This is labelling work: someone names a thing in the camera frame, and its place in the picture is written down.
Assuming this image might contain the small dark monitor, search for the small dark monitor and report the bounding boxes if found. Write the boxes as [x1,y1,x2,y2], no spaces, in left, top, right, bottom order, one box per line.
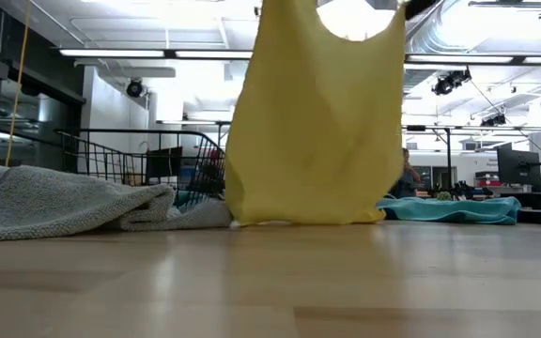
[146,146,183,178]

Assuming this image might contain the gray microfiber towel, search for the gray microfiber towel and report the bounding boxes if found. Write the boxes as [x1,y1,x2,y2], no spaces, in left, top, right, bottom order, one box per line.
[0,162,233,243]

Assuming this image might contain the orange extension cable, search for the orange extension cable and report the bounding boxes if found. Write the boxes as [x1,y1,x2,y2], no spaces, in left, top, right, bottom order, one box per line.
[0,0,32,168]

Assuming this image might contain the black round ceiling spotlight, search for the black round ceiling spotlight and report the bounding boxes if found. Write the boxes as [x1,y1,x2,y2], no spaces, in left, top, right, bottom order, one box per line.
[126,78,148,99]

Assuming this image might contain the black computer monitor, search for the black computer monitor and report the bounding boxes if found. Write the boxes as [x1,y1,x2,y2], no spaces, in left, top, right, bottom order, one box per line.
[495,148,541,192]

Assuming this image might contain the yellow microfiber towel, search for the yellow microfiber towel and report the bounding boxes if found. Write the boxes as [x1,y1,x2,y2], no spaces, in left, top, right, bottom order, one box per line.
[224,0,407,226]

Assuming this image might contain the black background rig frame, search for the black background rig frame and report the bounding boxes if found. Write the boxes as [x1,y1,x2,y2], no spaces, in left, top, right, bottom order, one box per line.
[404,125,453,189]

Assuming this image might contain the black wire basket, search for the black wire basket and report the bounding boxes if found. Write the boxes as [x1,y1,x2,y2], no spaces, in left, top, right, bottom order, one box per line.
[55,130,227,207]

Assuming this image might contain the standing person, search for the standing person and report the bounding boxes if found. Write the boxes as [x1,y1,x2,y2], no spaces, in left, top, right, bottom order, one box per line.
[390,147,422,199]

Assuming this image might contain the black ceiling camera cluster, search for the black ceiling camera cluster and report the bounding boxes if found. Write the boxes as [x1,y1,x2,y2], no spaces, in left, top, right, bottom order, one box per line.
[432,68,472,98]

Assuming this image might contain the red storage boxes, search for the red storage boxes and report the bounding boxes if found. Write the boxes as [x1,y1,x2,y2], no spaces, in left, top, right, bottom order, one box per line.
[474,171,504,188]

